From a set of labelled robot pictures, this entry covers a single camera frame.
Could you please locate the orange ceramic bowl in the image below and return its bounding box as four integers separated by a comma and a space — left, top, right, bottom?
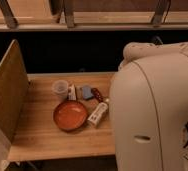
53, 100, 88, 131

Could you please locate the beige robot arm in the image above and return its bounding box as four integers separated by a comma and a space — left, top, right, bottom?
109, 42, 188, 171

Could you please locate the blue sponge block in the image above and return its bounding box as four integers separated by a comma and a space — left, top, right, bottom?
82, 85, 93, 100

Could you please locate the small white box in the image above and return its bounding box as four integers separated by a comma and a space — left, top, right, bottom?
68, 85, 77, 100

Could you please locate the clear plastic cup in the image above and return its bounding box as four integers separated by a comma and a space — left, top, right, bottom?
52, 80, 69, 100

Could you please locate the left wooden side panel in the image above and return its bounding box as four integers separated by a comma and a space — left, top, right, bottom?
0, 40, 29, 171

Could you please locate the dark red handled tool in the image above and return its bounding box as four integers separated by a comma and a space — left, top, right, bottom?
91, 88, 103, 102

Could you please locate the wooden shelf frame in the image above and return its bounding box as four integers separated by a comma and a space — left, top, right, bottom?
0, 0, 188, 32

